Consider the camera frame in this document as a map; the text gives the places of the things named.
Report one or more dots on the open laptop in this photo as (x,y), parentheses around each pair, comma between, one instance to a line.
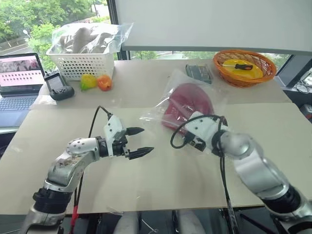
(19,102)

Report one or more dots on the white perforated plastic basket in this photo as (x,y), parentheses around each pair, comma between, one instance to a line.
(80,65)

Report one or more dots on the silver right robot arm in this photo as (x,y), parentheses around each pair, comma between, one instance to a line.
(256,165)

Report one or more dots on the orange wicker basket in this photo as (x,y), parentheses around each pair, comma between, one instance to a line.
(243,81)

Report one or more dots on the yellow toy pepper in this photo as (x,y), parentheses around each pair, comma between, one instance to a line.
(88,82)

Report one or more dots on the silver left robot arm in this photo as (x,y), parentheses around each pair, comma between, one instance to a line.
(73,156)

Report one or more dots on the dark screwdriver bit case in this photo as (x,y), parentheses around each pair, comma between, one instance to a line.
(200,73)

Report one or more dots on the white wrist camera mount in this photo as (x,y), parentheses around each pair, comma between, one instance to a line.
(113,128)
(202,126)

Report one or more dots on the red item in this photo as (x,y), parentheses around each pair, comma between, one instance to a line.
(176,80)

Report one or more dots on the dark window frame post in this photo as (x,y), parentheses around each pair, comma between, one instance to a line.
(112,12)

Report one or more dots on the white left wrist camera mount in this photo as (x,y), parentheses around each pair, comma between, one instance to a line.
(113,128)

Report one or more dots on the yellow plate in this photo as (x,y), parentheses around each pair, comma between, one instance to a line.
(253,72)

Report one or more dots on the black handheld controller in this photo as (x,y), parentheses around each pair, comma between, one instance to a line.
(61,92)

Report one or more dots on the dark grey side desk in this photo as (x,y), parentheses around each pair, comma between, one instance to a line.
(290,73)

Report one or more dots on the large crumpled clear bag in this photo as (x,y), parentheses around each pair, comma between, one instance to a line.
(117,34)

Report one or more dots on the dark red cap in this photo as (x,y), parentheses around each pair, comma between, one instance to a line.
(192,97)

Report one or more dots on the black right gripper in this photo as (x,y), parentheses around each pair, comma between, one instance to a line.
(195,144)

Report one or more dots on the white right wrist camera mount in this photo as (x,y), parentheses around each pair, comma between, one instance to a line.
(202,126)

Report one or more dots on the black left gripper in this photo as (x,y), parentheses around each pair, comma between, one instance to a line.
(119,147)

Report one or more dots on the orange toy pepper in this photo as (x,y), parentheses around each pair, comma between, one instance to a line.
(104,83)

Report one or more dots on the grey cloth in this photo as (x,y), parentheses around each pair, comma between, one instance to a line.
(83,36)

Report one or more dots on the white roller blind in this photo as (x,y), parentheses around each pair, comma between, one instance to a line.
(207,22)

